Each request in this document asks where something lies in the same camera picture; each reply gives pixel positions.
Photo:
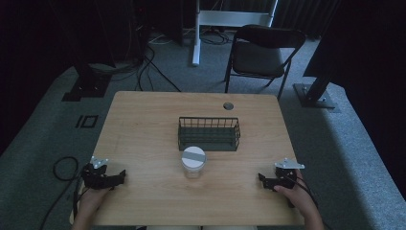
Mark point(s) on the black metal stand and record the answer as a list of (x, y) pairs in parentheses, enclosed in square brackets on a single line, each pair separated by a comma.
[(87, 81), (316, 91)]

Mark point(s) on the person's right hand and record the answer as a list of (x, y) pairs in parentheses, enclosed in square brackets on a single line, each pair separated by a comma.
[(295, 196)]

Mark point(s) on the clear jar with white lid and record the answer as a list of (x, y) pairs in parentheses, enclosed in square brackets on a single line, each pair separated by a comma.
[(193, 163)]

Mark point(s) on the black folding chair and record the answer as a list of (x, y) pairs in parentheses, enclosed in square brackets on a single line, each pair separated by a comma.
[(260, 59)]

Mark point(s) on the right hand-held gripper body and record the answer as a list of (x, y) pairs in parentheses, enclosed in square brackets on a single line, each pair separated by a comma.
[(286, 175)]

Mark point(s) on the white desk frame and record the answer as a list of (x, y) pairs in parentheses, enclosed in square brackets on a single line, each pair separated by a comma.
[(223, 18)]

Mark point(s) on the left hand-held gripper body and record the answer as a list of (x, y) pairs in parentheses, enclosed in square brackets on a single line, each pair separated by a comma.
[(94, 177)]

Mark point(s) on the person's left hand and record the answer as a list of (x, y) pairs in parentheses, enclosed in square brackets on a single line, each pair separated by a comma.
[(92, 199)]

